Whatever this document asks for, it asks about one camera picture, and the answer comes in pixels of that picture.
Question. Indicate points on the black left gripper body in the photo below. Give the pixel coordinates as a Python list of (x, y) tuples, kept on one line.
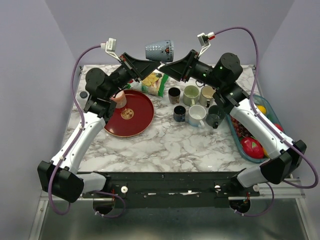
[(120, 77)]

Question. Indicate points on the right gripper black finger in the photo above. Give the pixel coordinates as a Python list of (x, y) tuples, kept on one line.
[(186, 61), (175, 71)]

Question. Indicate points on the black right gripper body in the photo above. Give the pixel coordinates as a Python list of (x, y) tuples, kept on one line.
[(202, 73)]

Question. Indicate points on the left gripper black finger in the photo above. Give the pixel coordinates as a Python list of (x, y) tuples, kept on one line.
[(145, 68), (133, 62)]

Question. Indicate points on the pink upside-down mug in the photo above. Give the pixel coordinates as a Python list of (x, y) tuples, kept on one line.
[(119, 99)]

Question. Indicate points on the grey blue mug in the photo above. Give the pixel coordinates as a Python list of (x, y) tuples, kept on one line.
[(161, 51)]

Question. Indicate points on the brown striped mug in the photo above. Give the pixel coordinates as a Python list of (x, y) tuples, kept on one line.
[(174, 95)]

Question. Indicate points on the light green mug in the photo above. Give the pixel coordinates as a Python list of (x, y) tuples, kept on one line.
[(190, 95)]

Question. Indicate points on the cream mug with black rim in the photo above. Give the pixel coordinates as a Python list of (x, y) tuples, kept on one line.
[(206, 96)]

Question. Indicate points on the dark grey mug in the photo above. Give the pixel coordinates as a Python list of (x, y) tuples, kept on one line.
[(215, 116)]

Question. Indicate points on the dark blue mug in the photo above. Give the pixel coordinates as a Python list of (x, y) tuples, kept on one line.
[(179, 113)]

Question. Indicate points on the light blue white mug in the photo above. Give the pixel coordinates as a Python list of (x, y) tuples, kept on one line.
[(196, 116)]

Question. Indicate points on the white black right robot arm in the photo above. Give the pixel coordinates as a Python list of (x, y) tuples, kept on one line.
[(282, 150)]

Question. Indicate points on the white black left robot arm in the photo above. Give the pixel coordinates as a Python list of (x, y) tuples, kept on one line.
[(59, 177)]

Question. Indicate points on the green chips bag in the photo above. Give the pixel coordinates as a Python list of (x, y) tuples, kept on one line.
[(154, 84)]

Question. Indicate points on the white bottle grey cap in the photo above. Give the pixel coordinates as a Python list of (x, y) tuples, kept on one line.
[(82, 97)]

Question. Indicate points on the red round tray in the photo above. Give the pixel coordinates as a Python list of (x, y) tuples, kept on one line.
[(133, 118)]

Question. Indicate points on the yellow toy lemon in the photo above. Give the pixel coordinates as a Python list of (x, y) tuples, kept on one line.
[(262, 109)]

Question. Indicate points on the dark toy grapes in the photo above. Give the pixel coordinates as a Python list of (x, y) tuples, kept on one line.
[(240, 130)]

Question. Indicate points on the red toy apple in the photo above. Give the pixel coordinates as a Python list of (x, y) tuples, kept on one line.
[(279, 127)]

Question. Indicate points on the red toy dragon fruit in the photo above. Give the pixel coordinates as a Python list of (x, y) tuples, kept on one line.
[(252, 148)]

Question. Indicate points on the yellow toy fruit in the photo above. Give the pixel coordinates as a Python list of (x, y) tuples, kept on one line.
[(265, 152)]

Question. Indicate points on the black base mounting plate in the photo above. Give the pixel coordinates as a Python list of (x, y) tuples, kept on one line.
[(175, 189)]

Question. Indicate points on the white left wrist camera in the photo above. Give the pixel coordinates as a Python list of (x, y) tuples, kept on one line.
[(110, 47)]

